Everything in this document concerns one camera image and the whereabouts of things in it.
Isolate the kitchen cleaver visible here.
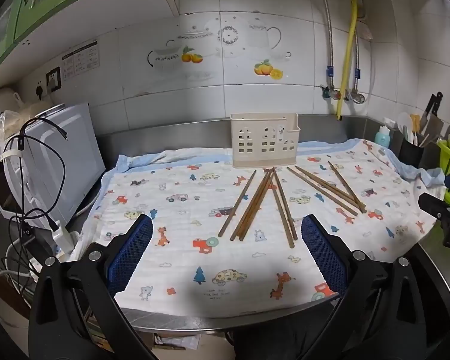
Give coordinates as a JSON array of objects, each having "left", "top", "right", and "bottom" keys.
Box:
[{"left": 421, "top": 92, "right": 444, "bottom": 144}]

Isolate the braided metal hose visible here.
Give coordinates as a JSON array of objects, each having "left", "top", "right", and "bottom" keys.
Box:
[
  {"left": 320, "top": 0, "right": 337, "bottom": 91},
  {"left": 353, "top": 26, "right": 362, "bottom": 94}
]

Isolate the set of wooden chopsticks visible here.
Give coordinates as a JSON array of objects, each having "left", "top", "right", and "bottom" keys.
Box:
[{"left": 217, "top": 160, "right": 368, "bottom": 249}]

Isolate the white power adapter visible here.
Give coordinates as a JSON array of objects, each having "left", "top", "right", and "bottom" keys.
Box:
[{"left": 52, "top": 224, "right": 79, "bottom": 260}]

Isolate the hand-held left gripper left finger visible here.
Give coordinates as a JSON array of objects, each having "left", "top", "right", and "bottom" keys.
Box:
[{"left": 27, "top": 214, "right": 159, "bottom": 360}]

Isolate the white cable strap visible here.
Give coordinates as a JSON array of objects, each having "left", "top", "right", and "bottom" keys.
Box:
[{"left": 0, "top": 149, "right": 24, "bottom": 166}]

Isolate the yellow gas hose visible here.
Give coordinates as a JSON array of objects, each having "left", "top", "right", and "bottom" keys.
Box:
[{"left": 336, "top": 0, "right": 360, "bottom": 121}]

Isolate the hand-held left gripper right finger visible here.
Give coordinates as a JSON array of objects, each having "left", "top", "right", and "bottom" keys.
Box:
[{"left": 296, "top": 214, "right": 450, "bottom": 360}]

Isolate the black utensil cup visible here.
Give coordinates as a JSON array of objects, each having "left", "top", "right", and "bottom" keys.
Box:
[{"left": 398, "top": 135, "right": 425, "bottom": 169}]

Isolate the white rice paddle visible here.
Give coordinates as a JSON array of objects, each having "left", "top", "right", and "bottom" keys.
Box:
[{"left": 397, "top": 112, "right": 413, "bottom": 140}]

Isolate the white cable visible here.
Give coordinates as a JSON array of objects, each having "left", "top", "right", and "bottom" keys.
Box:
[{"left": 0, "top": 253, "right": 42, "bottom": 308}]

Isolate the clear plastic bag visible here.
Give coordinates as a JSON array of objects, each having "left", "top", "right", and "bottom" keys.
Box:
[{"left": 0, "top": 109, "right": 36, "bottom": 147}]

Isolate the printed cartoon blanket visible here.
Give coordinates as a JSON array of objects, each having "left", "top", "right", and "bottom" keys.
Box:
[{"left": 69, "top": 139, "right": 447, "bottom": 319}]

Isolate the green wall cabinet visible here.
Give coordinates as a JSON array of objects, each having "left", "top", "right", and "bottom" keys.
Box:
[{"left": 0, "top": 0, "right": 162, "bottom": 77}]

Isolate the white microwave oven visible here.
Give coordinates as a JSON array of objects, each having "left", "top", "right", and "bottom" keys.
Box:
[{"left": 0, "top": 102, "right": 106, "bottom": 229}]

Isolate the beige plastic utensil holder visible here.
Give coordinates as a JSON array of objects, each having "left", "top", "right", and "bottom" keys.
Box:
[{"left": 230, "top": 112, "right": 300, "bottom": 169}]

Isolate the teal bottle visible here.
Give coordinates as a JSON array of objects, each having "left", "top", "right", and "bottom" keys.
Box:
[{"left": 374, "top": 118, "right": 392, "bottom": 148}]

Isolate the white kettle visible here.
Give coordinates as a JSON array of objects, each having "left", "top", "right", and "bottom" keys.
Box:
[{"left": 0, "top": 88, "right": 23, "bottom": 115}]

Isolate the instruction wall sticker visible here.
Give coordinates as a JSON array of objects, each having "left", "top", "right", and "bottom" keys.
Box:
[{"left": 62, "top": 40, "right": 100, "bottom": 80}]

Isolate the water valve with red handle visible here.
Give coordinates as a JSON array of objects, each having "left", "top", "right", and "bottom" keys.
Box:
[{"left": 320, "top": 84, "right": 341, "bottom": 101}]

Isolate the black cable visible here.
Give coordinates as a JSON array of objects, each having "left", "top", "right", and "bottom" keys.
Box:
[{"left": 2, "top": 117, "right": 69, "bottom": 241}]

